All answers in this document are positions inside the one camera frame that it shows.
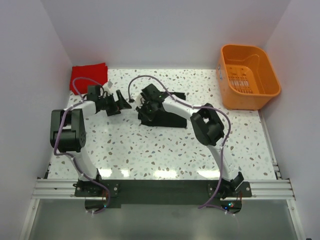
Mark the black t-shirt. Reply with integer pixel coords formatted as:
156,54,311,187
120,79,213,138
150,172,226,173
141,91,187,128

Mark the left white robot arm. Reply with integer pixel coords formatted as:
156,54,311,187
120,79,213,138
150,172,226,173
50,85,132,198

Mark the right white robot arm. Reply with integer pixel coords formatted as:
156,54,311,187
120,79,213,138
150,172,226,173
133,84,244,199

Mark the folded red t-shirt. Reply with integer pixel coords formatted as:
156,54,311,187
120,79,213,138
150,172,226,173
69,62,108,95

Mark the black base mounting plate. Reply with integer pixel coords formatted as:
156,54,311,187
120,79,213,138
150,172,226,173
73,180,253,213

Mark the orange plastic basket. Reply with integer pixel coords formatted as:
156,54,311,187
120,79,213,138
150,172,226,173
216,44,282,111

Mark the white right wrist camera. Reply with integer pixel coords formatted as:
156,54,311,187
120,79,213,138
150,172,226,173
135,94,143,106

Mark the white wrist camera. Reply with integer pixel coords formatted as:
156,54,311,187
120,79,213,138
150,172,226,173
135,94,143,106
102,80,113,92

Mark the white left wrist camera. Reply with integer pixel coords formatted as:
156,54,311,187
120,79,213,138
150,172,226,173
102,80,113,92

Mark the aluminium front rail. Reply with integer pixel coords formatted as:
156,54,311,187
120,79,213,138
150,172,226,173
32,179,295,200

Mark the aluminium rail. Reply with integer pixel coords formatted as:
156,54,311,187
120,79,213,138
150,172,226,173
258,110,283,180
32,179,295,200

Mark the aluminium right side rail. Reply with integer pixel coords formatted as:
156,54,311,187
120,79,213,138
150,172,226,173
258,110,283,180

